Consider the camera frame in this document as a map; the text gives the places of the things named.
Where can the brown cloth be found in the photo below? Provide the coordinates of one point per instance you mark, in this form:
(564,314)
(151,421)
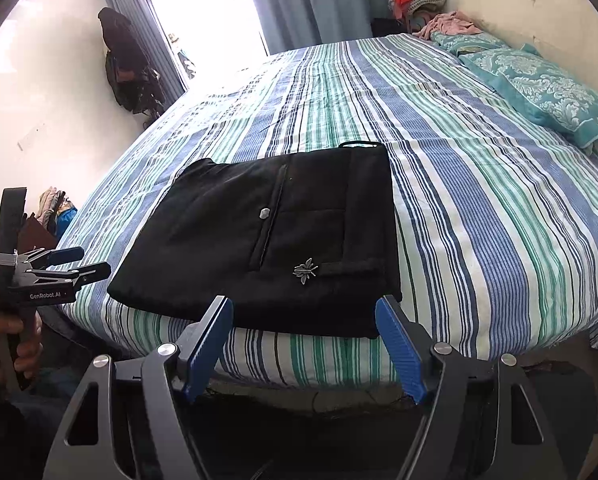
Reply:
(36,235)

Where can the teal folded blanket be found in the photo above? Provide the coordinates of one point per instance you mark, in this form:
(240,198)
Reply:
(459,42)

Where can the black hanging clothes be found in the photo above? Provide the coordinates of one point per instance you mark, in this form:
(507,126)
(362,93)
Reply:
(124,50)

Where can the colourful clothes pile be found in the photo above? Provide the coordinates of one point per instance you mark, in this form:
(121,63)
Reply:
(54,202)

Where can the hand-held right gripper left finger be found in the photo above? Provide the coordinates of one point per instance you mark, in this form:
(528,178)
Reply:
(209,350)

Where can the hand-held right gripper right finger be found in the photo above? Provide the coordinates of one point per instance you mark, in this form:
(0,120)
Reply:
(399,350)

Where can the window sill clutter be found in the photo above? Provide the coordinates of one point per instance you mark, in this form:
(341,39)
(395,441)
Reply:
(186,62)

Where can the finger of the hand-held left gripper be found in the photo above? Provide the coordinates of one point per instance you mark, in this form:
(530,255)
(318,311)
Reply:
(91,272)
(66,256)

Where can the black pants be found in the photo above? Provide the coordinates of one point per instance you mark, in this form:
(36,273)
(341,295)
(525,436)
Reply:
(219,240)

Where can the wide blue curtain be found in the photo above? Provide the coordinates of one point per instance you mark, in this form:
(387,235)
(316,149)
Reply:
(319,0)

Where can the person's left hand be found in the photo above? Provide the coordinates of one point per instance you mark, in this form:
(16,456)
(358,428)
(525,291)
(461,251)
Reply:
(29,350)

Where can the pink cloth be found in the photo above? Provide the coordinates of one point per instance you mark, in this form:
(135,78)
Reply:
(449,25)

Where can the bed with striped sheet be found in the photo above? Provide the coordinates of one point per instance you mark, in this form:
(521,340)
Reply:
(479,200)

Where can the teal patterned pillow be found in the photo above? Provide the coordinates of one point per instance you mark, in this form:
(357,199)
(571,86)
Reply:
(544,90)

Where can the bright window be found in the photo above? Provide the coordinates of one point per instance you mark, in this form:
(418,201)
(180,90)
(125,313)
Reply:
(204,10)

